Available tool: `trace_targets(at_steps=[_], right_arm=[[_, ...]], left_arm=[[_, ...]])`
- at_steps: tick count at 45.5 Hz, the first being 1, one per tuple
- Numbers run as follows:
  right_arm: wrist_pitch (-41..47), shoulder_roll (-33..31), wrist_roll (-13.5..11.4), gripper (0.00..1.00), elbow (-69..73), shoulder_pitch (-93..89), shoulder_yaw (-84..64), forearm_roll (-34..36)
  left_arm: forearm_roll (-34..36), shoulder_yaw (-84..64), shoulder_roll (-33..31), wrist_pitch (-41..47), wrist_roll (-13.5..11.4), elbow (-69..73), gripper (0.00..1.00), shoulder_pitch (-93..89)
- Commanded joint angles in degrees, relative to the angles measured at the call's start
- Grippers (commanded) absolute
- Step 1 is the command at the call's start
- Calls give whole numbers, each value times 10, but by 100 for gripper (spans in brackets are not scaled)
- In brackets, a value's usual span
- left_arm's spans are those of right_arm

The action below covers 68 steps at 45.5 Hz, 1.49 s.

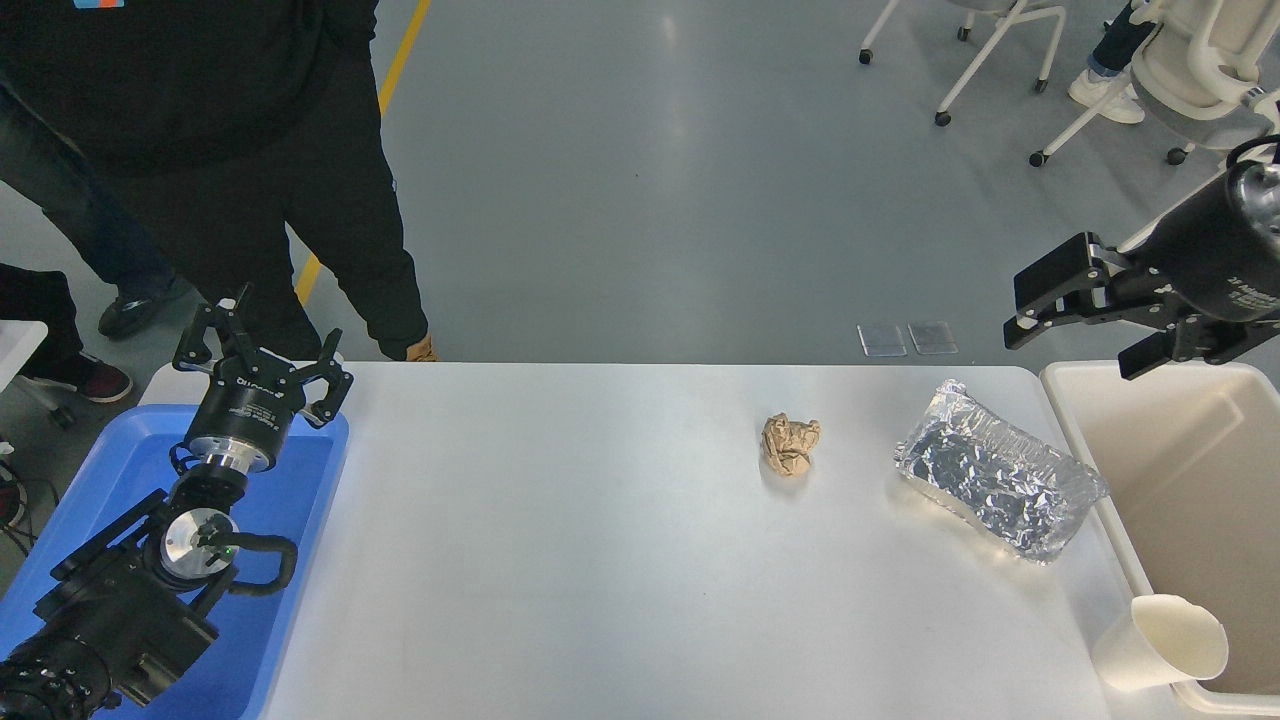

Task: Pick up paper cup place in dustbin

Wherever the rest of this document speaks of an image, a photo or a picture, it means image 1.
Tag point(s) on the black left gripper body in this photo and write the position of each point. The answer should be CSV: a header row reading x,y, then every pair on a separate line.
x,y
248,405

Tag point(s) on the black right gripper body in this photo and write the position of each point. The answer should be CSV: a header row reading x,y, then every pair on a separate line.
x,y
1210,255

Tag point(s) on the white paper cup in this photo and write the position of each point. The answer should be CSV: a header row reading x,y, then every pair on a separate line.
x,y
1150,650

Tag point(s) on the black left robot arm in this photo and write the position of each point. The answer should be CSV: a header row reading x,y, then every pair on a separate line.
x,y
110,620

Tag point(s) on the blue plastic tray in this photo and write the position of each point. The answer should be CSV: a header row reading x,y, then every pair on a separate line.
x,y
300,500

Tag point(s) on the person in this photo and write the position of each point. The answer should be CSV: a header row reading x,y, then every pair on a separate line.
x,y
40,310
1105,95
200,100
120,260

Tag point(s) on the clear floor plate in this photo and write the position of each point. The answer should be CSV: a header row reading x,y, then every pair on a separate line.
x,y
932,337
881,339

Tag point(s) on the large pale bin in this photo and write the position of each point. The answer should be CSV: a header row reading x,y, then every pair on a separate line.
x,y
1200,480

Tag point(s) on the white side table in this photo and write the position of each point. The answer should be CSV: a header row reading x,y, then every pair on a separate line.
x,y
18,350

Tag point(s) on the silver foil tray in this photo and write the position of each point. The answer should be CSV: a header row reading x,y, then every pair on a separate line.
x,y
990,475

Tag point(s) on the crumpled tan paper ball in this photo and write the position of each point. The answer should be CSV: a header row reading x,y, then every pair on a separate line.
x,y
788,445

